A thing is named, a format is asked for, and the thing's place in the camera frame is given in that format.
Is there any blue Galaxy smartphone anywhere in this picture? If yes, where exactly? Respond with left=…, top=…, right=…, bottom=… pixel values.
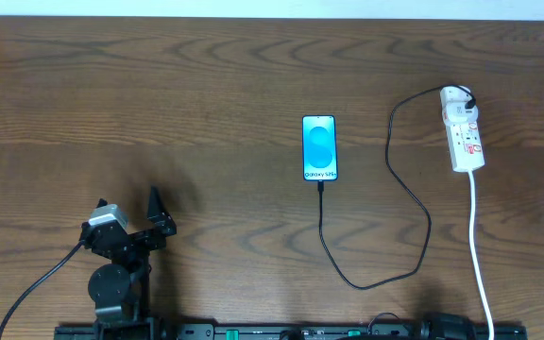
left=302, top=115, right=338, bottom=181

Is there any black USB charging cable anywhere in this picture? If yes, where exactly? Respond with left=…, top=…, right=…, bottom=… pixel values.
left=316, top=83, right=477, bottom=291

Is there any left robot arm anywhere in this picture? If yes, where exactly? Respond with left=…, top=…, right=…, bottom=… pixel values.
left=79, top=187, right=177, bottom=339

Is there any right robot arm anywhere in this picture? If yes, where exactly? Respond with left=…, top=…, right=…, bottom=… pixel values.
left=415, top=313, right=477, bottom=340

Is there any white USB charger plug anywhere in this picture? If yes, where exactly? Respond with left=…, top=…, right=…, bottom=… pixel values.
left=440, top=85, right=479, bottom=126

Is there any white power strip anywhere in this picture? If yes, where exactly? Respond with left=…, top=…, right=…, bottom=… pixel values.
left=445, top=121, right=485, bottom=173

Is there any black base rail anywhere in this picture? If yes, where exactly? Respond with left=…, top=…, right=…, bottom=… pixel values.
left=54, top=322, right=528, bottom=340

